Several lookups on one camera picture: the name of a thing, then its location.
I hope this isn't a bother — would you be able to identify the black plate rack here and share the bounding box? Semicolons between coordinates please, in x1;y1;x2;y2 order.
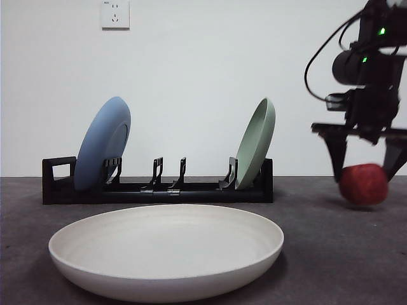
41;156;274;205

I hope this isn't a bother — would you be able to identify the black cable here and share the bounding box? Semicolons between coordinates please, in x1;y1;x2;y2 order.
304;8;364;100

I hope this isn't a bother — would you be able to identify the white wall socket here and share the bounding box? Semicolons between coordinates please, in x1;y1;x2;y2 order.
101;0;130;31

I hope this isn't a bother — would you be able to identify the green plate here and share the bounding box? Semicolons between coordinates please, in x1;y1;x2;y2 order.
234;97;277;191

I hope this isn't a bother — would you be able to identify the cream yellow plate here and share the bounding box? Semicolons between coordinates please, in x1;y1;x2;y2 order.
48;203;286;304

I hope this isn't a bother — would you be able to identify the red apple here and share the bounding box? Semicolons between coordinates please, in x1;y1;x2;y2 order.
338;163;390;207

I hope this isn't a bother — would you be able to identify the blue plate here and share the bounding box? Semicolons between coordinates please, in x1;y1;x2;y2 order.
73;96;132;193

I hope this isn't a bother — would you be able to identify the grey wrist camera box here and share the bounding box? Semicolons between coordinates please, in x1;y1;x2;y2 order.
325;93;348;112

